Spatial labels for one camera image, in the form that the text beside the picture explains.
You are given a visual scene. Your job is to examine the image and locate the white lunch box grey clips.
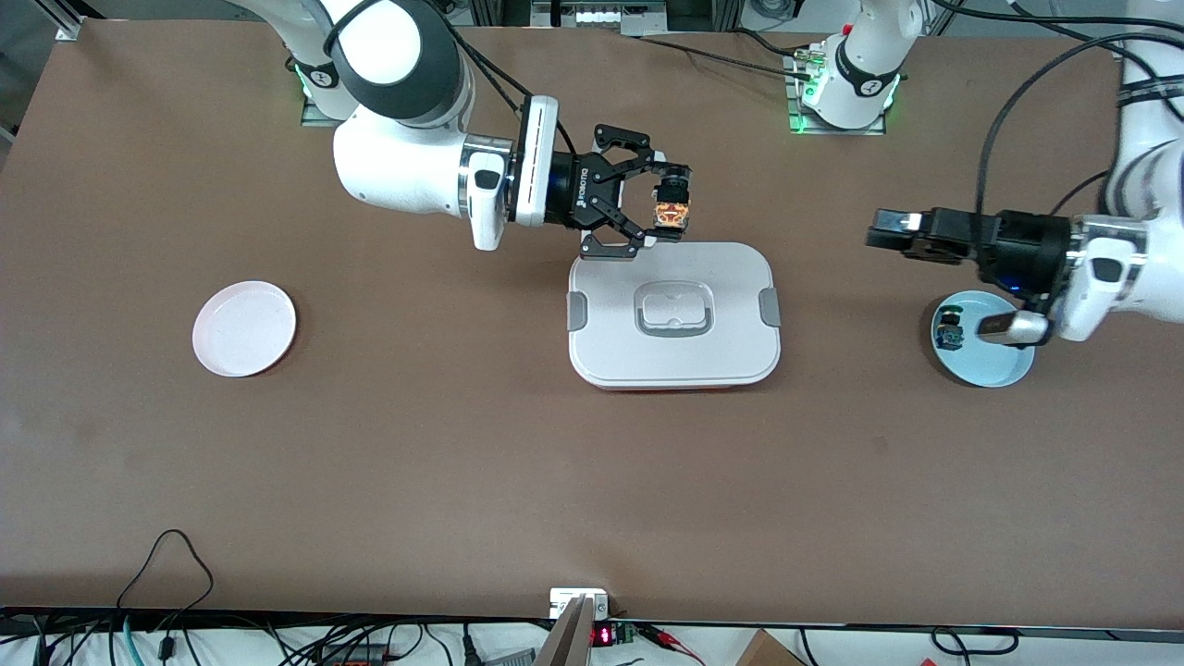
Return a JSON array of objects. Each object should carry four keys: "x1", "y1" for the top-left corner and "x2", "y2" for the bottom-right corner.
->
[{"x1": 566, "y1": 242, "x2": 783, "y2": 391}]

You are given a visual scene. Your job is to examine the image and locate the brown cardboard box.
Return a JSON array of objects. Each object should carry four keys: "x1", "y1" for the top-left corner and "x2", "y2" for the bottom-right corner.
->
[{"x1": 735, "y1": 629, "x2": 808, "y2": 666}]

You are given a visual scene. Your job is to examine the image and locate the light blue round plate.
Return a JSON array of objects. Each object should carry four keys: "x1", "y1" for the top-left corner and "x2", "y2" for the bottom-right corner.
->
[{"x1": 930, "y1": 290, "x2": 1036, "y2": 389}]

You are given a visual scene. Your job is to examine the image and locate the white round plate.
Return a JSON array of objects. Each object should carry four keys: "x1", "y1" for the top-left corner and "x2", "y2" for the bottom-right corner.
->
[{"x1": 192, "y1": 280, "x2": 298, "y2": 378}]

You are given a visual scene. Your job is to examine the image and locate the grey aluminium bar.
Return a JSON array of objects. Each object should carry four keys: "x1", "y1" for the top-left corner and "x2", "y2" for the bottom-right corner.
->
[{"x1": 536, "y1": 597, "x2": 598, "y2": 666}]

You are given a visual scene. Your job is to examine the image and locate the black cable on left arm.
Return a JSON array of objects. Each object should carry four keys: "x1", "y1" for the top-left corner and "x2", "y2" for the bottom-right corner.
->
[{"x1": 973, "y1": 35, "x2": 1184, "y2": 223}]

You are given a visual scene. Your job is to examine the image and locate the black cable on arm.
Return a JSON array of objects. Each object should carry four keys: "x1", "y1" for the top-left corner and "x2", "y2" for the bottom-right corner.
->
[
  {"x1": 324, "y1": 0, "x2": 536, "y2": 121},
  {"x1": 973, "y1": 35, "x2": 1184, "y2": 223}
]

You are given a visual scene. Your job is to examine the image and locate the black cable across table edge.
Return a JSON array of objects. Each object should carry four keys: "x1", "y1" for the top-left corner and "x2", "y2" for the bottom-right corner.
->
[{"x1": 636, "y1": 35, "x2": 820, "y2": 82}]

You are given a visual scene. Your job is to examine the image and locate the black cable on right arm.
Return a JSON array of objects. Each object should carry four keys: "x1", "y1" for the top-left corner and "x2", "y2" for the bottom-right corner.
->
[{"x1": 324, "y1": 0, "x2": 536, "y2": 121}]

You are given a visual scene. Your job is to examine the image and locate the black overhead cable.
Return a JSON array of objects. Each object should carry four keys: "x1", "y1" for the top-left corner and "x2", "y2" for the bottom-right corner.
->
[{"x1": 930, "y1": 0, "x2": 1128, "y2": 56}]

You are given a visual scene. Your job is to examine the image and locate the thin black cable loop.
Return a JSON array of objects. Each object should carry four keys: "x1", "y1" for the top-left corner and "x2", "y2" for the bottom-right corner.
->
[{"x1": 930, "y1": 626, "x2": 1020, "y2": 660}]

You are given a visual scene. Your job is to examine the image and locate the black looped cable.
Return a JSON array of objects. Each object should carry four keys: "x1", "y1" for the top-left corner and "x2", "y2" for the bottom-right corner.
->
[{"x1": 116, "y1": 529, "x2": 216, "y2": 613}]

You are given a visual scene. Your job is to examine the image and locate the teal cable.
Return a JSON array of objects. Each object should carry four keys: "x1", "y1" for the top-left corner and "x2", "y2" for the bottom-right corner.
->
[{"x1": 118, "y1": 615, "x2": 151, "y2": 666}]

